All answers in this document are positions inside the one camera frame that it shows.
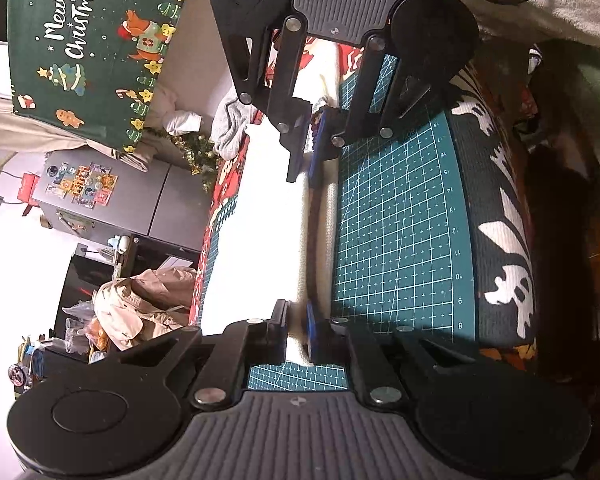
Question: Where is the white knit sweater vest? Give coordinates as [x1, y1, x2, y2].
[199, 79, 342, 363]

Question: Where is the grey knit sweater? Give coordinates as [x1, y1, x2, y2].
[210, 88, 262, 160]

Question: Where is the small christmas tree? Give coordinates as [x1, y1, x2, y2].
[143, 128, 220, 194]

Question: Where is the beige jacket on chair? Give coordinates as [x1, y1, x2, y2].
[93, 266, 197, 351]

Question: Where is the green cutting mat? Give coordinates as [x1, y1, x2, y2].
[247, 54, 477, 394]

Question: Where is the cluttered dark desk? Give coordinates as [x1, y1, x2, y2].
[7, 249, 199, 396]

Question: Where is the red christmas pattern blanket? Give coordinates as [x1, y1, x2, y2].
[189, 51, 535, 349]

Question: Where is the grey refrigerator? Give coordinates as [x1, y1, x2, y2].
[33, 148, 210, 252]

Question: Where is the green christmas wall banner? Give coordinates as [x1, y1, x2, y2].
[7, 0, 186, 153]

